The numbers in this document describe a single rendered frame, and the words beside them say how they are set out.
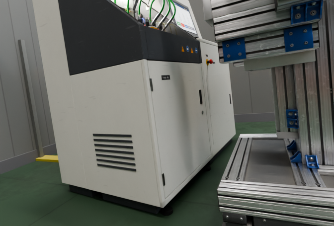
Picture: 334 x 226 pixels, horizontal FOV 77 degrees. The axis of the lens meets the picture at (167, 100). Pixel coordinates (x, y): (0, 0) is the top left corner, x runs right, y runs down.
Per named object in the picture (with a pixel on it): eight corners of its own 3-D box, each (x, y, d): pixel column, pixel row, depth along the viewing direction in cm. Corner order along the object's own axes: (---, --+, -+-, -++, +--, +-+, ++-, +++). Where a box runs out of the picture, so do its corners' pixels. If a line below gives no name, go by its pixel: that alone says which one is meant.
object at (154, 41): (148, 59, 100) (144, 25, 99) (141, 60, 102) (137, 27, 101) (200, 62, 152) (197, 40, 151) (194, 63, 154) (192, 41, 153)
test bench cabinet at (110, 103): (164, 222, 102) (143, 58, 96) (88, 199, 133) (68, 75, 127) (213, 166, 161) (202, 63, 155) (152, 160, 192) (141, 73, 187)
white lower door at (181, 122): (166, 199, 103) (147, 59, 98) (162, 198, 104) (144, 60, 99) (211, 154, 157) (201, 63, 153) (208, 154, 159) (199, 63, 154)
